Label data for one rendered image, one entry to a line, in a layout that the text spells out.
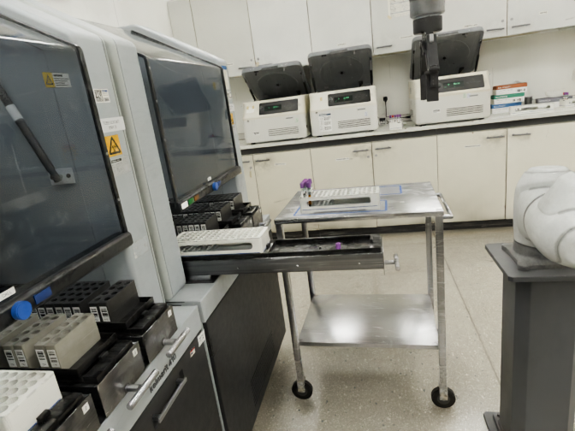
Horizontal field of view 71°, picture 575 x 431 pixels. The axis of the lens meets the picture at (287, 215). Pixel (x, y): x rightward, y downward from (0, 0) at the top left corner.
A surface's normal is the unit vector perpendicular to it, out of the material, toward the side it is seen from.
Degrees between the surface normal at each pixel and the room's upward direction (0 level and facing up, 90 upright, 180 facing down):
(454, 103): 90
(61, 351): 90
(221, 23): 90
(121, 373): 90
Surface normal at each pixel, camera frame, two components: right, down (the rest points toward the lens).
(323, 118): -0.18, 0.29
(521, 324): -0.82, 0.26
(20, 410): 0.97, -0.07
